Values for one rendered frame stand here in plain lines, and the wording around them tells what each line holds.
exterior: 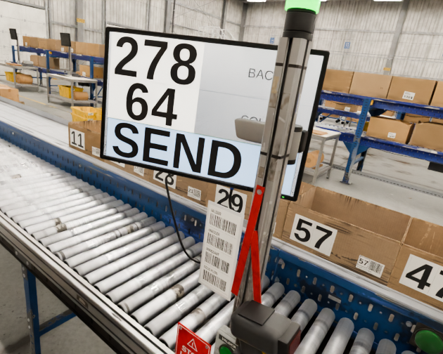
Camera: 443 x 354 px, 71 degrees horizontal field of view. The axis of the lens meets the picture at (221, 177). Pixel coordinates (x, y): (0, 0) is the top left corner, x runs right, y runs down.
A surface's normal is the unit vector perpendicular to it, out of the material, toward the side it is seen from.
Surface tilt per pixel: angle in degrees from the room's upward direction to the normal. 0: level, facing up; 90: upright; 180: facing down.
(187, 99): 86
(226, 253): 90
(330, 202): 90
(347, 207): 90
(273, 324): 8
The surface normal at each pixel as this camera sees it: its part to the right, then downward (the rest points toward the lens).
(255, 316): 0.01, -0.97
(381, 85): -0.57, 0.20
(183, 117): -0.27, 0.22
